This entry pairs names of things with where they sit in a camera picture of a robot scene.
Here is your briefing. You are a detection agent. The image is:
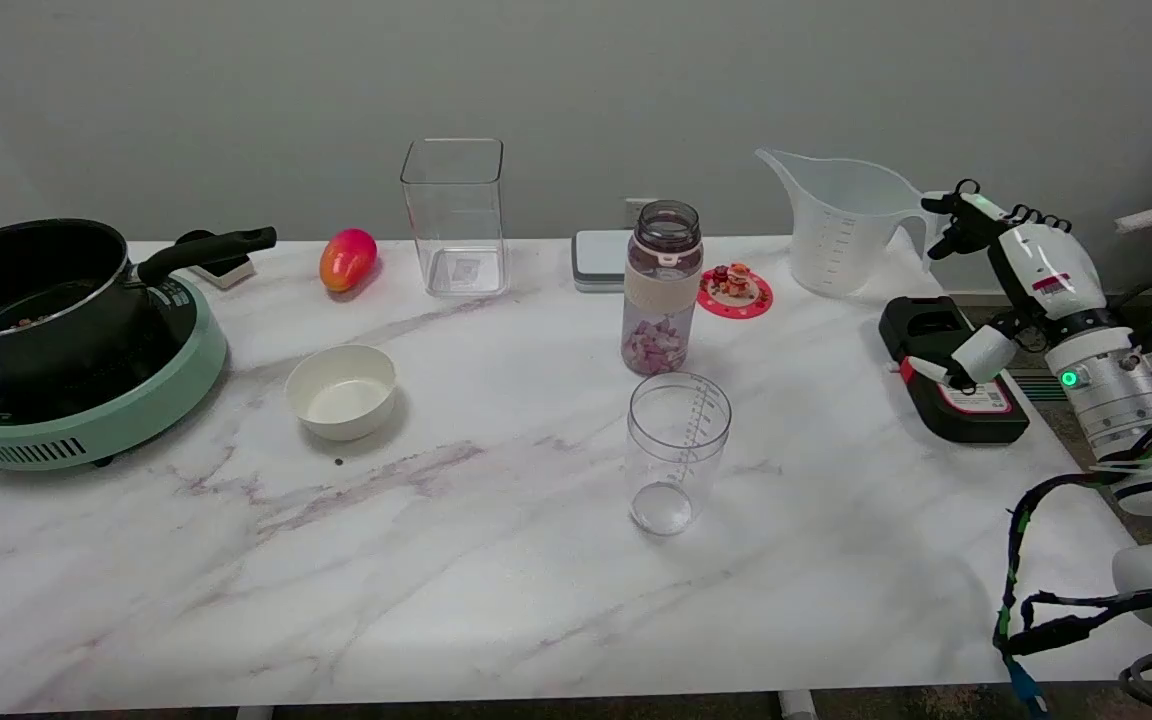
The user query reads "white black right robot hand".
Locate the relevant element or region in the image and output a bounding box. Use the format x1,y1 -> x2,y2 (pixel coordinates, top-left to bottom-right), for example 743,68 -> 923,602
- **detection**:
901,180 -> 1118,392

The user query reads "clear bottle with beige sleeve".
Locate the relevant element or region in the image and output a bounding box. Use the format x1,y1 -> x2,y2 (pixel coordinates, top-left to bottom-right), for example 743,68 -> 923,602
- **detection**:
621,200 -> 705,377

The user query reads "floor vent grille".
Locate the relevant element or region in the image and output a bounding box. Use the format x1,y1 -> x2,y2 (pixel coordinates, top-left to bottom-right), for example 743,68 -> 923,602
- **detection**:
1009,370 -> 1069,403

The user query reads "black device with red label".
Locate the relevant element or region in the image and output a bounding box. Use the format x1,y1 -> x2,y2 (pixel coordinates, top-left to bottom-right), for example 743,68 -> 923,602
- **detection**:
879,296 -> 1031,445

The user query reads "large clear measuring jug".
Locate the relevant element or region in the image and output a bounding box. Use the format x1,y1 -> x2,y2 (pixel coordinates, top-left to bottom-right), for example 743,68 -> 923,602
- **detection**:
755,148 -> 940,299

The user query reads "red coaster with figurine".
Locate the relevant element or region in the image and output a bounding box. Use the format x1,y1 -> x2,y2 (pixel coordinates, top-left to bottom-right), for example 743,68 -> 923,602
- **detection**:
697,263 -> 774,320

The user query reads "clear plastic measuring beaker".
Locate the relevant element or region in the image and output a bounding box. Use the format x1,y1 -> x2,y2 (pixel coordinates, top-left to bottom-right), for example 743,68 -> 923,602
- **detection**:
625,372 -> 733,537

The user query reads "white grey kitchen scale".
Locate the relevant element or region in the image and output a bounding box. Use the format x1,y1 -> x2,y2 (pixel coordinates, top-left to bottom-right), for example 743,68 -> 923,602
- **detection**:
571,230 -> 637,294

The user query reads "clear square plastic container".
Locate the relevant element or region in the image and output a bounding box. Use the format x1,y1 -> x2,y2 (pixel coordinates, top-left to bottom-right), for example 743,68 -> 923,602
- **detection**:
400,138 -> 510,298

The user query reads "red orange mango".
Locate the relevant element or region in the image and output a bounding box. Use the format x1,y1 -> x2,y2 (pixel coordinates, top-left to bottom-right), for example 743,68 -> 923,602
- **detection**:
319,228 -> 379,294

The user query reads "white round bowl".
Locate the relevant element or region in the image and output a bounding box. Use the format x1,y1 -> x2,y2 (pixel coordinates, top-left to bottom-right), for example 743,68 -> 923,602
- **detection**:
285,344 -> 398,442

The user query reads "white block with black top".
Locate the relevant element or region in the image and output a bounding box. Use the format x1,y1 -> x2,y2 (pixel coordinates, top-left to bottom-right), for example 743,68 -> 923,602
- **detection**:
176,230 -> 257,291

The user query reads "mint green induction cooker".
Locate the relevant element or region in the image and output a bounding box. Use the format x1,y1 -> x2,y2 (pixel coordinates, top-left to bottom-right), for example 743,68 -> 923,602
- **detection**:
0,272 -> 229,472

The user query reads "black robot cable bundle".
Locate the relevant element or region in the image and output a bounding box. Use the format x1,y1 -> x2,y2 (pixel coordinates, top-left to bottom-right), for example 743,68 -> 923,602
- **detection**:
994,305 -> 1152,717

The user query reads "black saucepan with handle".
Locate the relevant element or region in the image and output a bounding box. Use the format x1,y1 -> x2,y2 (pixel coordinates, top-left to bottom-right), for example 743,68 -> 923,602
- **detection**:
0,218 -> 278,387

